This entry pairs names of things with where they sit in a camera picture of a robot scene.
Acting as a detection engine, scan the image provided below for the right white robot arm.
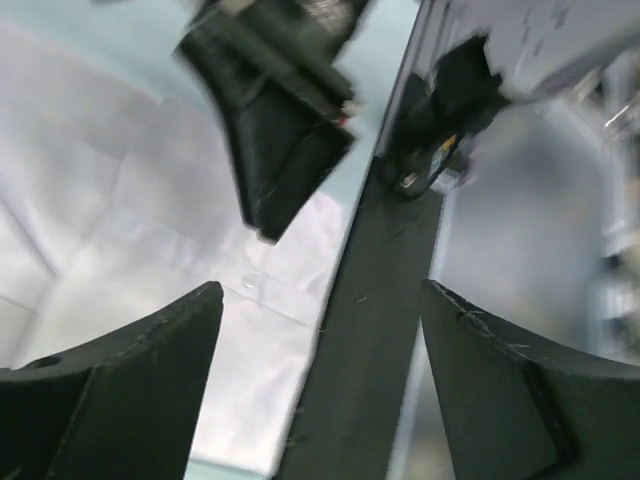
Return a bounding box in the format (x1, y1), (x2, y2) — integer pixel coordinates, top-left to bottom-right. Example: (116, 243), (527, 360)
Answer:
(177, 1), (639, 242)

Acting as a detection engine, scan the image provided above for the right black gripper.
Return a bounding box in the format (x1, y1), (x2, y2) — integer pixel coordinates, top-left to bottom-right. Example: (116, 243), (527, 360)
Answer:
(179, 1), (362, 242)

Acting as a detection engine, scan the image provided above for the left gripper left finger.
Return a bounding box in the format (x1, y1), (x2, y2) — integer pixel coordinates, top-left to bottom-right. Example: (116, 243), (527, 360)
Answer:
(1, 282), (223, 480)

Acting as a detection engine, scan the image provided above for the white long sleeve shirt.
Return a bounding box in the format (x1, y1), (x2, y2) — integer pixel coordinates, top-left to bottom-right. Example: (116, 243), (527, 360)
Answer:
(1, 22), (349, 475)

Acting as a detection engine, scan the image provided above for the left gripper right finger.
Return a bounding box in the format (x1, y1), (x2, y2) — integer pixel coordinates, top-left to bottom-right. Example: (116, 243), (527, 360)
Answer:
(421, 280), (639, 479)

